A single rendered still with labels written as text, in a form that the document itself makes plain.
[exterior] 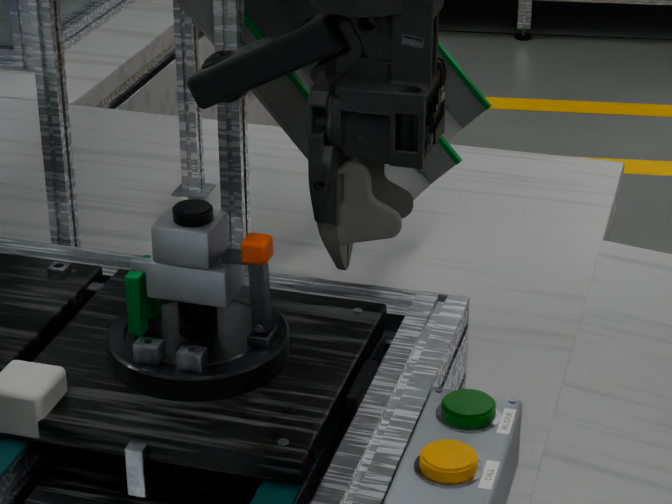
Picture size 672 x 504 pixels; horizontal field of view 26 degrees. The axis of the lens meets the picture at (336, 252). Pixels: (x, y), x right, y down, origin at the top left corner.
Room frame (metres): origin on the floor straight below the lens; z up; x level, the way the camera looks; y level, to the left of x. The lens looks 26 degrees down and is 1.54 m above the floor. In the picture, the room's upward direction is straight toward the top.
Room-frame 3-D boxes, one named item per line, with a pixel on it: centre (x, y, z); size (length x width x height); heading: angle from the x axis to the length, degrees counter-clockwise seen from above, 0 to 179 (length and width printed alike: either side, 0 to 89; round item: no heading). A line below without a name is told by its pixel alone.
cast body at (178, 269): (0.98, 0.12, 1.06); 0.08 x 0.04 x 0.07; 74
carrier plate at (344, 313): (0.98, 0.11, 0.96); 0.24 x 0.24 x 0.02; 74
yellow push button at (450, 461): (0.84, -0.08, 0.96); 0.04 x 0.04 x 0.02
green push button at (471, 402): (0.91, -0.10, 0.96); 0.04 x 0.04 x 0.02
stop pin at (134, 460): (0.86, 0.14, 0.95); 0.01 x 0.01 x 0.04; 74
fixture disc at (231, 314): (0.98, 0.11, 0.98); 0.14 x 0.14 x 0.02
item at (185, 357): (0.92, 0.11, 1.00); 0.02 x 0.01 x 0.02; 74
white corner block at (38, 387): (0.91, 0.23, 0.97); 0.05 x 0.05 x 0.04; 74
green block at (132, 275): (0.98, 0.15, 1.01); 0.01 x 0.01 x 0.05; 74
